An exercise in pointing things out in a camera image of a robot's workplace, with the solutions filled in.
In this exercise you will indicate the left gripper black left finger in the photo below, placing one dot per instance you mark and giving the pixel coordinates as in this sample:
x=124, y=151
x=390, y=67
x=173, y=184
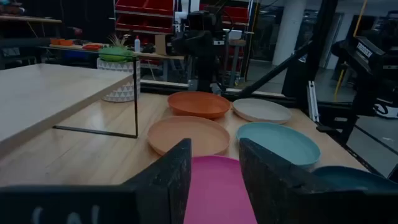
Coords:
x=155, y=193

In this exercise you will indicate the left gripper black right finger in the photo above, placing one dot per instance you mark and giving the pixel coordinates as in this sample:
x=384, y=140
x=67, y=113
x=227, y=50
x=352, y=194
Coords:
x=280, y=193

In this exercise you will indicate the light blue plate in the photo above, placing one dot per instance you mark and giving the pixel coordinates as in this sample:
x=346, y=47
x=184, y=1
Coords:
x=280, y=140

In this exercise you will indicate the pink plate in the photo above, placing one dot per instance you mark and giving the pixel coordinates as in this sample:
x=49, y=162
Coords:
x=214, y=186

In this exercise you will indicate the dark orange plate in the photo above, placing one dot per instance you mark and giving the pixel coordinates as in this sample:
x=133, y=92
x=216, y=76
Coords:
x=199, y=104

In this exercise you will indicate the peach plate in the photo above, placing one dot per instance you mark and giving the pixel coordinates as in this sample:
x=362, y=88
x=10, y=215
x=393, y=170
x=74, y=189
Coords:
x=186, y=133

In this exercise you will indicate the dark teal plate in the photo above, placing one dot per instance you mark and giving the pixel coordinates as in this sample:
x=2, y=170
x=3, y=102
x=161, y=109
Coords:
x=351, y=179

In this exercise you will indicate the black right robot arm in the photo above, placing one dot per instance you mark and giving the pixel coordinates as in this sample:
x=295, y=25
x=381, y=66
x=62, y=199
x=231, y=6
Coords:
x=205, y=71

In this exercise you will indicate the wooden shelf with black legs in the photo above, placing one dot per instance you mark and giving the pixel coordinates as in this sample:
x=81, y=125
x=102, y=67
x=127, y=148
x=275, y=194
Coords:
x=46, y=90

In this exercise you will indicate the cardboard box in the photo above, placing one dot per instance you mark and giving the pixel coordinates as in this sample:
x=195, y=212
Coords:
x=160, y=45

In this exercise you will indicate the wooden workbench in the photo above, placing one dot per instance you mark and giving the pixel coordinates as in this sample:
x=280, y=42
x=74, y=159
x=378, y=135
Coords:
x=155, y=57

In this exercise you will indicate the white bottle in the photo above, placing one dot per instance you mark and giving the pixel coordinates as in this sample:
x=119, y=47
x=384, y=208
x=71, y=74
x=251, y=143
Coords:
x=137, y=45

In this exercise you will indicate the red storage bin rack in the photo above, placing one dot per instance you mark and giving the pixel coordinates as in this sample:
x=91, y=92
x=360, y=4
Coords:
x=143, y=18

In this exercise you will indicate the green plant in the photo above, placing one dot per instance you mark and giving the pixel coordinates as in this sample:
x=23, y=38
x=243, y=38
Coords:
x=115, y=54

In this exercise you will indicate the white triangle-patterned plant pot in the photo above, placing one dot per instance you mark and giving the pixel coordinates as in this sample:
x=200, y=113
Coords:
x=121, y=90

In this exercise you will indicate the white round pillar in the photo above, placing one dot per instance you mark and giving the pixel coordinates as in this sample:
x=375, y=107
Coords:
x=289, y=31

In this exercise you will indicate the red tray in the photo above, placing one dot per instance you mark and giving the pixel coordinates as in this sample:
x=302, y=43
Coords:
x=92, y=47

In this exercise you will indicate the orange bowl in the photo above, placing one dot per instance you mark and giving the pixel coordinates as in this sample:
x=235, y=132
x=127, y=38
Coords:
x=62, y=42

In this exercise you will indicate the black Trossen-labelled machine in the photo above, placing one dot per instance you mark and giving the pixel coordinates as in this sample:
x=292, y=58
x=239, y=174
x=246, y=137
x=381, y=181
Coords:
x=370, y=59

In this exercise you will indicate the yellow pole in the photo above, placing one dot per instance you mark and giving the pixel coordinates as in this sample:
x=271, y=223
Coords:
x=360, y=18

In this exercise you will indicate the silver frame bracket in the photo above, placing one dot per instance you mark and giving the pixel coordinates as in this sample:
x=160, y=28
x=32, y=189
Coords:
x=312, y=99

